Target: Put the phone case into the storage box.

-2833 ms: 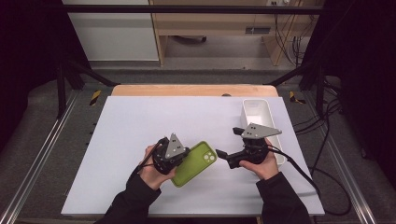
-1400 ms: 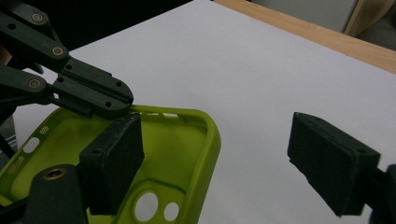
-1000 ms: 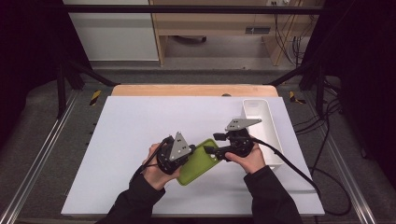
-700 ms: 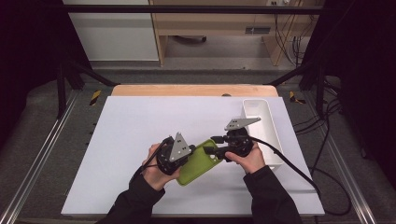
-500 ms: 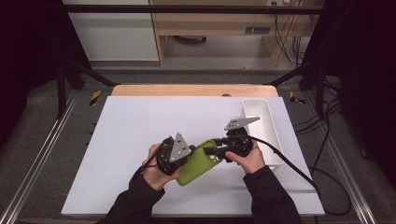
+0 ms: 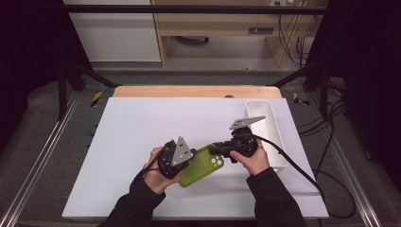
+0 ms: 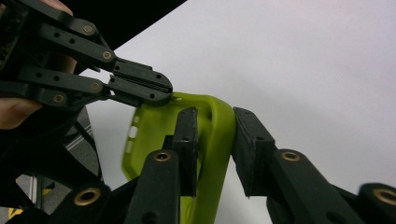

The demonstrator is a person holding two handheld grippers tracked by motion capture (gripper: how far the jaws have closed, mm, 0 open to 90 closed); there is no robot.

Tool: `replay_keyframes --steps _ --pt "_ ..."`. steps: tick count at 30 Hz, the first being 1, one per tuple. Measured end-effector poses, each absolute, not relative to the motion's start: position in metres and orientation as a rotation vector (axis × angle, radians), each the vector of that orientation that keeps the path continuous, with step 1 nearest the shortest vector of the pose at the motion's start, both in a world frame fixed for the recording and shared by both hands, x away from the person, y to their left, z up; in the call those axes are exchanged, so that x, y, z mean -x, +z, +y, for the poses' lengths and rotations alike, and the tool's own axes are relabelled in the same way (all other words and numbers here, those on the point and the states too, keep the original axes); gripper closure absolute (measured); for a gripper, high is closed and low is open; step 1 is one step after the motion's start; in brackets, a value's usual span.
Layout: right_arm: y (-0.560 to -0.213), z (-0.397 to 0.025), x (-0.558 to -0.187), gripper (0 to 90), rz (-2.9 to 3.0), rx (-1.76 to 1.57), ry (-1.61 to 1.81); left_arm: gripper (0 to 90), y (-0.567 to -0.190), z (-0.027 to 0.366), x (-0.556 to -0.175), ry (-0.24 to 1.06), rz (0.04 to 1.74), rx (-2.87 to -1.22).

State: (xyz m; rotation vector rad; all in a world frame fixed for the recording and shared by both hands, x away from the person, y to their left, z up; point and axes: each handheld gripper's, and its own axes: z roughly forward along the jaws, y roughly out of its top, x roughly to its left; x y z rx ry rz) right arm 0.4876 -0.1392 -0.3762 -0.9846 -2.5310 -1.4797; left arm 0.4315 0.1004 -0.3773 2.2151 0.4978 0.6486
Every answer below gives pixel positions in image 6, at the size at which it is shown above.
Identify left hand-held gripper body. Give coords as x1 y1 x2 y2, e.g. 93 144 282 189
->
157 135 197 181

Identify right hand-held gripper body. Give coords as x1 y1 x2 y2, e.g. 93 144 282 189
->
220 115 267 165

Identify green phone case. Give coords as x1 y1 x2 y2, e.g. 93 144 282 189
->
178 143 225 189

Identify white plastic box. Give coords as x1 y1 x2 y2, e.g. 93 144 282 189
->
245 99 289 174

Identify person's right hand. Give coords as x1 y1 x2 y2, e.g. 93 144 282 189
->
229 138 271 177

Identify person's left hand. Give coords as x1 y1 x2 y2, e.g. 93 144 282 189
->
142 146 183 196

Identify white table mat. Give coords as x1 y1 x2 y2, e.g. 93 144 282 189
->
61 96 329 220

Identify yellow black floor tape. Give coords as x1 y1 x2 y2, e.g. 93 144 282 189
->
292 92 311 107
90 91 104 108

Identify light wooden desk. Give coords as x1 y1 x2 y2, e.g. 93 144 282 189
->
150 0 324 68

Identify white cabinet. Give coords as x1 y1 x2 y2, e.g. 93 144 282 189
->
62 0 162 62

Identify left hand-held gripper black cable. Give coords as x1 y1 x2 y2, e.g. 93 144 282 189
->
137 145 167 183

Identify hand-held gripper black cable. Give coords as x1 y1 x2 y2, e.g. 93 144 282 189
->
251 133 357 219
137 145 167 183

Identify right hand-held gripper black cable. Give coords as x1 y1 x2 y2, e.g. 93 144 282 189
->
251 133 357 219

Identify bundle of black floor cables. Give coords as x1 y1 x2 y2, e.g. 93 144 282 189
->
297 77 348 173

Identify black metal frame strut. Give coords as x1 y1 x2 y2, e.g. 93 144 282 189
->
270 58 331 119
57 58 121 121

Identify aluminium floor rail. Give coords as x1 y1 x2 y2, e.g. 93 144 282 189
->
0 91 81 227
306 93 383 227

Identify hanging black cables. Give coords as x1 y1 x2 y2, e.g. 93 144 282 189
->
276 12 318 68

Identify black horizontal frame bar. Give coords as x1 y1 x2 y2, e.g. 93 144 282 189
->
61 4 330 15

